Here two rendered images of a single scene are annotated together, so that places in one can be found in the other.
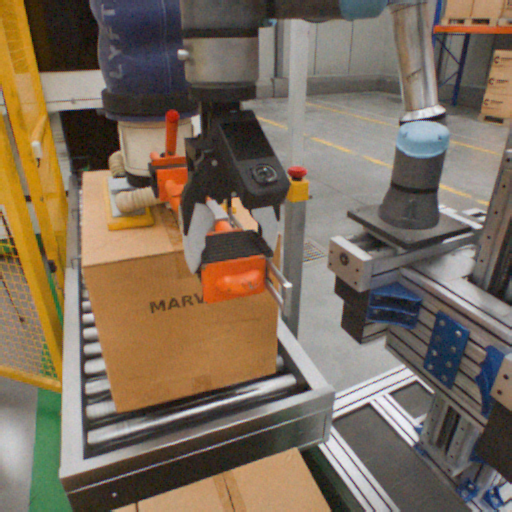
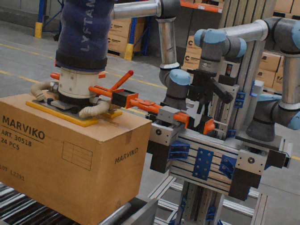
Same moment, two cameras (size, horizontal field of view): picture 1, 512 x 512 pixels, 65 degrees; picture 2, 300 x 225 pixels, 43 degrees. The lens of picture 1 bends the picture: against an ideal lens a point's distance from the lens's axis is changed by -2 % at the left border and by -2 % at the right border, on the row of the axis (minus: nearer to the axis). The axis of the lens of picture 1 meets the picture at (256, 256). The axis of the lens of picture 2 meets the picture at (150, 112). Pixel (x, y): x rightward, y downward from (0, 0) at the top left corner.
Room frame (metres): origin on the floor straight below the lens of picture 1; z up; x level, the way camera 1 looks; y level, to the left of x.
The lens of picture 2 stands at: (-0.43, 1.15, 1.66)
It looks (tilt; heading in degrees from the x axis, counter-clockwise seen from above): 17 degrees down; 316
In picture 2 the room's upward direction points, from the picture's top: 10 degrees clockwise
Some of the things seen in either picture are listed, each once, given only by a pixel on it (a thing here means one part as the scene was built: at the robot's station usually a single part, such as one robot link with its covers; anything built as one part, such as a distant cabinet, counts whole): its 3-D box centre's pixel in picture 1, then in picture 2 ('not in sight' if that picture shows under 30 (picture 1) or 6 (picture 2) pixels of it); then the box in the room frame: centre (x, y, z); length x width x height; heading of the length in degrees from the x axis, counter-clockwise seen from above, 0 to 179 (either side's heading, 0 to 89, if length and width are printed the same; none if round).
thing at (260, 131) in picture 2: not in sight; (261, 127); (0.54, -0.62, 1.09); 0.15 x 0.15 x 0.10
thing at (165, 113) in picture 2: (203, 224); (168, 114); (0.57, 0.08, 1.21); 0.07 x 0.07 x 0.04; 20
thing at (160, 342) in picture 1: (171, 264); (71, 149); (1.00, 0.24, 0.89); 0.60 x 0.40 x 0.40; 20
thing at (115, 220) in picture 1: (124, 192); (61, 108); (0.97, 0.33, 1.11); 0.34 x 0.10 x 0.05; 20
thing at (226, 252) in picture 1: (224, 263); (199, 123); (0.44, 0.04, 1.21); 0.08 x 0.07 x 0.05; 20
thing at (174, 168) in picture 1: (176, 177); (124, 98); (0.77, 0.15, 1.21); 0.10 x 0.08 x 0.06; 110
